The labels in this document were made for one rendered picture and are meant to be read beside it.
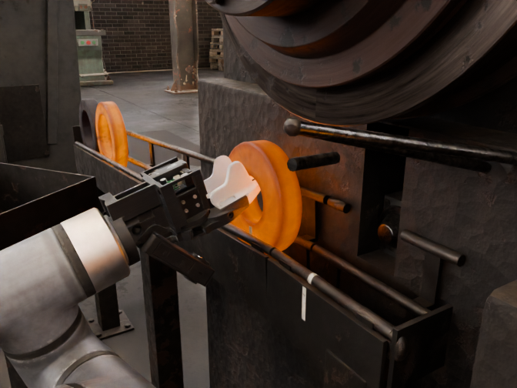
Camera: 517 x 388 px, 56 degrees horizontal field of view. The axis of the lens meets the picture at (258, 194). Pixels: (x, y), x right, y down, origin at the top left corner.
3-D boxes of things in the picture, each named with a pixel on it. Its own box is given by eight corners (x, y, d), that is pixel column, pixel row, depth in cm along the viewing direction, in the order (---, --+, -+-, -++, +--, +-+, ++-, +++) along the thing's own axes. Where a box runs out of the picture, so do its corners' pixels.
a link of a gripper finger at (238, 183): (270, 149, 62) (207, 178, 58) (280, 189, 64) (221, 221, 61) (257, 145, 64) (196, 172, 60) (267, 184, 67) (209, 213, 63)
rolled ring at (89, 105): (89, 98, 132) (101, 98, 133) (75, 99, 147) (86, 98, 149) (98, 165, 136) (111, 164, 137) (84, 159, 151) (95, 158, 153)
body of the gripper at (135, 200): (206, 167, 57) (109, 212, 52) (225, 229, 60) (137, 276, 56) (180, 154, 63) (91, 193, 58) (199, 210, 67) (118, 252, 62)
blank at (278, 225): (239, 136, 72) (219, 138, 71) (301, 144, 59) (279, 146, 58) (244, 235, 76) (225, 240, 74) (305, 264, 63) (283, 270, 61)
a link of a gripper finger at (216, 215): (252, 198, 60) (191, 230, 57) (255, 209, 61) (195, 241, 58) (234, 188, 64) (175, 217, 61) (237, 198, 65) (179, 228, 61)
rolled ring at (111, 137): (111, 187, 129) (123, 185, 131) (118, 142, 115) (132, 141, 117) (92, 134, 137) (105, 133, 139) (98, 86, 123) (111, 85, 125)
